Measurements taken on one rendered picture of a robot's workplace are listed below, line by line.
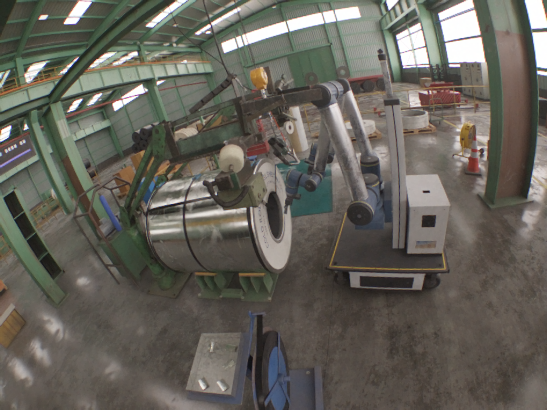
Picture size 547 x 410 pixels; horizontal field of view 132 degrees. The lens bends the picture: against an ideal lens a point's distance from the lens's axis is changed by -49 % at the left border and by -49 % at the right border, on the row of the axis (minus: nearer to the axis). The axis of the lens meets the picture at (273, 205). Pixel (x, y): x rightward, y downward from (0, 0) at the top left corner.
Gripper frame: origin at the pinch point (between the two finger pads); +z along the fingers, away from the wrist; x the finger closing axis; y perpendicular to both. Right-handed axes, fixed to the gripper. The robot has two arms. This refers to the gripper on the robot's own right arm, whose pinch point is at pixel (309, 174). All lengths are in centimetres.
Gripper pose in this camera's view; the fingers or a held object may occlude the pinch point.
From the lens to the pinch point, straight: 273.9
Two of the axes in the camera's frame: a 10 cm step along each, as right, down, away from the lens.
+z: -1.4, 8.1, 5.8
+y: 9.1, 3.4, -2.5
